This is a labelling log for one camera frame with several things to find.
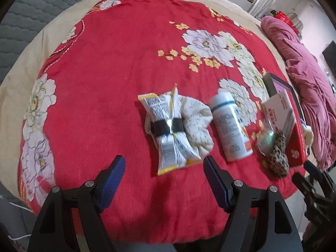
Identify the white plastic bottle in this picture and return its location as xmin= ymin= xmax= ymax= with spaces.
xmin=209 ymin=92 xmax=254 ymax=162

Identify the white floral sock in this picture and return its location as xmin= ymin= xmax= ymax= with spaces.
xmin=144 ymin=94 xmax=214 ymax=155

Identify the white green plastic packet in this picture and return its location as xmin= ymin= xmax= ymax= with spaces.
xmin=256 ymin=119 xmax=279 ymax=155

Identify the small cream plush toy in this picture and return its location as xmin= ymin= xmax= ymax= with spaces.
xmin=302 ymin=125 xmax=314 ymax=147

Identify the red gift bag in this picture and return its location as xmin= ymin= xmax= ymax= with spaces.
xmin=269 ymin=10 xmax=302 ymax=34

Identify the white cable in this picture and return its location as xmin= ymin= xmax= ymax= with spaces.
xmin=0 ymin=194 xmax=34 ymax=242

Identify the grey quilted headboard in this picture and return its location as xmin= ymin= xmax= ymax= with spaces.
xmin=0 ymin=0 xmax=118 ymax=84

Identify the yellow white snack packet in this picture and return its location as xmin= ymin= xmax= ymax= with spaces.
xmin=138 ymin=83 xmax=204 ymax=176

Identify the leopard print cloth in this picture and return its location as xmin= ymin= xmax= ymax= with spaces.
xmin=265 ymin=131 xmax=290 ymax=177

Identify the red and white box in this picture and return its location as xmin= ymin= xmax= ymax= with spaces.
xmin=261 ymin=90 xmax=308 ymax=167

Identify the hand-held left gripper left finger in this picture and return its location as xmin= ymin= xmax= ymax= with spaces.
xmin=31 ymin=155 xmax=126 ymax=252

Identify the red floral blanket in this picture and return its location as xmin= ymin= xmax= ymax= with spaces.
xmin=17 ymin=0 xmax=307 ymax=246

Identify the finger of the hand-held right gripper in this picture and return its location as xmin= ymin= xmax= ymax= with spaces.
xmin=292 ymin=172 xmax=316 ymax=200
xmin=303 ymin=160 xmax=325 ymax=180

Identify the pink quilt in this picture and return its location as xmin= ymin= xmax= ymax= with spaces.
xmin=260 ymin=16 xmax=336 ymax=171

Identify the black elastic band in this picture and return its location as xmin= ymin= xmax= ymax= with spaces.
xmin=151 ymin=119 xmax=184 ymax=136

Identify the black television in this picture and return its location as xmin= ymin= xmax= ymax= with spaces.
xmin=322 ymin=41 xmax=336 ymax=70

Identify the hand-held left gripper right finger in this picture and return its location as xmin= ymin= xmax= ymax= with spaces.
xmin=203 ymin=155 xmax=302 ymax=252

